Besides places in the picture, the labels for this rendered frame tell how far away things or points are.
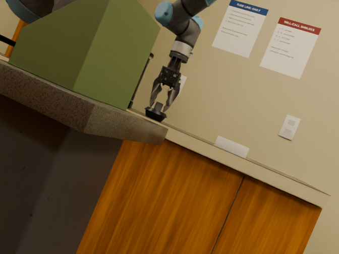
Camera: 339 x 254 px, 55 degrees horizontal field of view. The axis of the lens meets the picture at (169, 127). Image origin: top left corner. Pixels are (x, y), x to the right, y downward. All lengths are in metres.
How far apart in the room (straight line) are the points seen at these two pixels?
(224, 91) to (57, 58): 1.30
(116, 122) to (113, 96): 0.16
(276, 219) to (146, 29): 0.66
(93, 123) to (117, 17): 0.21
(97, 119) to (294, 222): 0.74
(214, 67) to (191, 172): 0.88
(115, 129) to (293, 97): 1.35
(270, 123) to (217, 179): 0.76
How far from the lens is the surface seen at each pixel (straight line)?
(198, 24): 1.23
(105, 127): 0.46
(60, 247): 0.67
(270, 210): 1.03
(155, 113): 1.18
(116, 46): 0.59
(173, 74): 1.17
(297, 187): 1.00
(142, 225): 1.11
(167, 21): 1.15
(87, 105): 0.42
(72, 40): 0.56
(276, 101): 1.75
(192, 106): 1.78
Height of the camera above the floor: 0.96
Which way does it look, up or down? 1 degrees down
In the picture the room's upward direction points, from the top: 23 degrees clockwise
